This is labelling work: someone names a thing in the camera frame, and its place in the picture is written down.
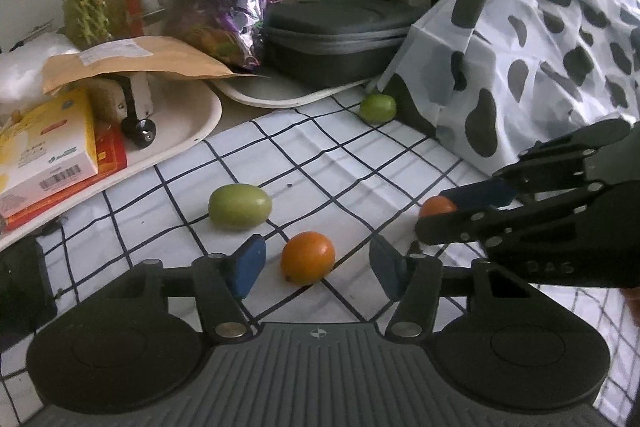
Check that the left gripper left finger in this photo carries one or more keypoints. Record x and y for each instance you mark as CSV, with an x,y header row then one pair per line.
x,y
221,282

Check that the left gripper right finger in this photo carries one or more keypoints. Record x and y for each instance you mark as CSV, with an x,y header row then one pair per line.
x,y
413,282

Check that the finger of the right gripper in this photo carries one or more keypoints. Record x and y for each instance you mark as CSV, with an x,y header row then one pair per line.
x,y
587,221
493,192

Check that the orange kumquat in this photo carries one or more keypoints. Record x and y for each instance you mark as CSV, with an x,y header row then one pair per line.
x,y
437,205
307,258

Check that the orange kumquat front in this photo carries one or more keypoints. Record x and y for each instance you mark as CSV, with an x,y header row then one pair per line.
x,y
307,258

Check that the green fruit near dragonfruit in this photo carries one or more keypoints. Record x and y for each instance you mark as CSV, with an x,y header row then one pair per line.
x,y
239,206

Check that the white black checked tablecloth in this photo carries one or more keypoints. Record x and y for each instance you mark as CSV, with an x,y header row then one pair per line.
x,y
322,361

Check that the green fruit near cloth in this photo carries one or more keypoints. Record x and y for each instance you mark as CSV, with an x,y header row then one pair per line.
x,y
377,108

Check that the cow print cloth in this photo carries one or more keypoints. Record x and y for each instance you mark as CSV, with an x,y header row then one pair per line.
x,y
491,78

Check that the white tray left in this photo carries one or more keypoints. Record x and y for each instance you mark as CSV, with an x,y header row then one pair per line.
x,y
185,113

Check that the white tray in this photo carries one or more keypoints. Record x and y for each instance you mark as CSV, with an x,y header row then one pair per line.
x,y
275,92
185,113

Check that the white tray right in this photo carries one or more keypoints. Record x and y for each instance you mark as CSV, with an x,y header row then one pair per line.
x,y
275,92

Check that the black flat power bank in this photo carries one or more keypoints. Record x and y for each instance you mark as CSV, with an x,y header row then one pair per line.
x,y
26,296

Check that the small white wheeled gadget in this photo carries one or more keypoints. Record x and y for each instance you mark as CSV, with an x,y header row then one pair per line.
x,y
126,100

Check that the yellow white box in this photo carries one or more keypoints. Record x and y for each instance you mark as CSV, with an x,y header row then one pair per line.
x,y
51,148

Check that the dark grey zip case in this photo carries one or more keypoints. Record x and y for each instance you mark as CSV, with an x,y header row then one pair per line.
x,y
329,43

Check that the brown padded envelope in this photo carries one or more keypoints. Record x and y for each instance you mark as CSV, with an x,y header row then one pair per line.
x,y
142,54

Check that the white plastic bag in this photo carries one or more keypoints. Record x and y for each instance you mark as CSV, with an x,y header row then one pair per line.
x,y
21,70

